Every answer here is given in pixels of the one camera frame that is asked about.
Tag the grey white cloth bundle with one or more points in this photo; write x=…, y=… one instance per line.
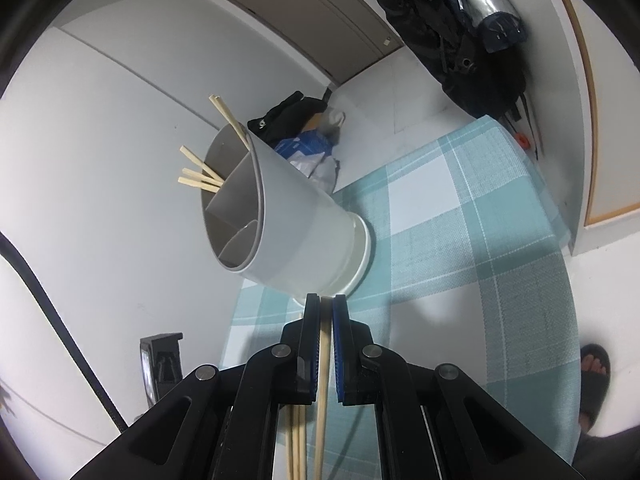
x=334, y=119

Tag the blue plastic bag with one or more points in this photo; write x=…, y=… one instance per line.
x=305, y=145

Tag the black stand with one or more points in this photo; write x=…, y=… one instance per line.
x=160, y=365

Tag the brown door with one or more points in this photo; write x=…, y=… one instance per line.
x=310, y=5

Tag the black hanging clothes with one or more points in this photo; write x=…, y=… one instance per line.
x=450, y=45

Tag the person's foot in black sandal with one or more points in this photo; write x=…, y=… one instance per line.
x=595, y=380

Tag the white panel with wooden trim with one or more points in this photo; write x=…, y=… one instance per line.
x=610, y=110

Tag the pile of wooden chopsticks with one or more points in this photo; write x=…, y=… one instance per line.
x=297, y=440

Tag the teal checked tablecloth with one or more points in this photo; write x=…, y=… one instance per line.
x=475, y=270

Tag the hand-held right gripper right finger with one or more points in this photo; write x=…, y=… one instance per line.
x=340, y=340

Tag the white divided utensil holder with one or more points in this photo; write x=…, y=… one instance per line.
x=300, y=230

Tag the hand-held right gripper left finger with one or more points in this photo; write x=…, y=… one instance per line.
x=314, y=320

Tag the small orange object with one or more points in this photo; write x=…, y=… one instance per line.
x=523, y=140

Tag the white plastic bag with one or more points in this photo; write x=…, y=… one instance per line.
x=320, y=172

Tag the person's dark trouser leg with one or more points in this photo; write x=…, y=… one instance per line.
x=610, y=457

